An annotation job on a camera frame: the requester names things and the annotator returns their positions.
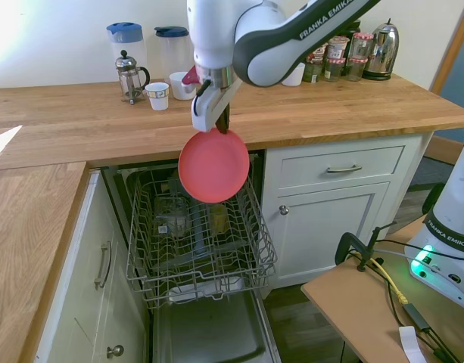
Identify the black screw clamp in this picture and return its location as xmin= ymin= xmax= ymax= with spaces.
xmin=335 ymin=222 xmax=397 ymax=273

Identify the grey wire dishwasher rack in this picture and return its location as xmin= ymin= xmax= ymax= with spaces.
xmin=125 ymin=166 xmax=279 ymax=309

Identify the metal bar door handle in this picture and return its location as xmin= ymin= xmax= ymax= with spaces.
xmin=94 ymin=240 xmax=112 ymax=291

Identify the stainless steel kettle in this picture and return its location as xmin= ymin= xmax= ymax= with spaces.
xmin=362 ymin=17 xmax=400 ymax=81

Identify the stainless dishwasher door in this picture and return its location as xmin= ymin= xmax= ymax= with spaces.
xmin=150 ymin=289 xmax=282 ymax=363

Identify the white plastic pot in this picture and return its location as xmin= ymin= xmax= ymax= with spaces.
xmin=327 ymin=36 xmax=350 ymax=60

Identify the white ceramic cup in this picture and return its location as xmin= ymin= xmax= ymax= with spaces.
xmin=280 ymin=62 xmax=307 ymax=87
xmin=169 ymin=71 xmax=197 ymax=101

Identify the white paper cup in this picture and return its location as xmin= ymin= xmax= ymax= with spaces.
xmin=145 ymin=82 xmax=170 ymax=112

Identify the wooden door frame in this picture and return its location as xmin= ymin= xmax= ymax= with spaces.
xmin=430 ymin=22 xmax=464 ymax=114

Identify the wooden mounting board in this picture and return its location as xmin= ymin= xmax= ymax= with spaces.
xmin=300 ymin=217 xmax=464 ymax=363

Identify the white paper strip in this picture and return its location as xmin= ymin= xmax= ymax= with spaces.
xmin=398 ymin=325 xmax=430 ymax=363

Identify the white cabinet door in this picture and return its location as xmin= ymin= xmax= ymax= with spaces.
xmin=276 ymin=181 xmax=391 ymax=288

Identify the clear pitcher light blue lid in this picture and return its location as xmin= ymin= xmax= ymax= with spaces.
xmin=105 ymin=21 xmax=146 ymax=82

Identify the white cabinet drawer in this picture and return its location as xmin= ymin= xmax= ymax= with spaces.
xmin=279 ymin=145 xmax=406 ymax=189

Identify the yellow cable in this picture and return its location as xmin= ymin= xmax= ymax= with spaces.
xmin=362 ymin=255 xmax=410 ymax=306

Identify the glass French press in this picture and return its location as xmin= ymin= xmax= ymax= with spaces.
xmin=115 ymin=49 xmax=151 ymax=106

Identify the white plastic tray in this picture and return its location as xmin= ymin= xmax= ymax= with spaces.
xmin=167 ymin=275 xmax=244 ymax=303

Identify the red round plate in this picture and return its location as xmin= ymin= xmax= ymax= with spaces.
xmin=177 ymin=127 xmax=251 ymax=203

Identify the yellow cup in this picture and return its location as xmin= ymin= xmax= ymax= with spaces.
xmin=210 ymin=203 xmax=229 ymax=232

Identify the metal drawer handle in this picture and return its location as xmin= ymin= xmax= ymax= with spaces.
xmin=326 ymin=163 xmax=363 ymax=175

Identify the tall jar gingham lid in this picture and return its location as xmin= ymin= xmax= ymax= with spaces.
xmin=350 ymin=32 xmax=375 ymax=61

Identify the dark green jar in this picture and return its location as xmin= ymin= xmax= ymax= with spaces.
xmin=303 ymin=52 xmax=327 ymax=84

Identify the clear glass container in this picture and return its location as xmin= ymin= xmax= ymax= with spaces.
xmin=154 ymin=196 xmax=190 ymax=237

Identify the clear pitcher dark blue lid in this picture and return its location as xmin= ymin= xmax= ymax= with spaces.
xmin=154 ymin=25 xmax=195 ymax=82

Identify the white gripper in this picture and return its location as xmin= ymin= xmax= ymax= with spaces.
xmin=191 ymin=80 xmax=242 ymax=136

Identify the black cable adapter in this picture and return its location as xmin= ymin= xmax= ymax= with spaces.
xmin=401 ymin=302 xmax=431 ymax=334

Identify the cream cabinet door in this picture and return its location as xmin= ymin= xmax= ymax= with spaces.
xmin=45 ymin=172 xmax=151 ymax=363

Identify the short jar gingham lid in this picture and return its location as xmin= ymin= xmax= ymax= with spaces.
xmin=347 ymin=57 xmax=369 ymax=82
xmin=324 ymin=57 xmax=347 ymax=83

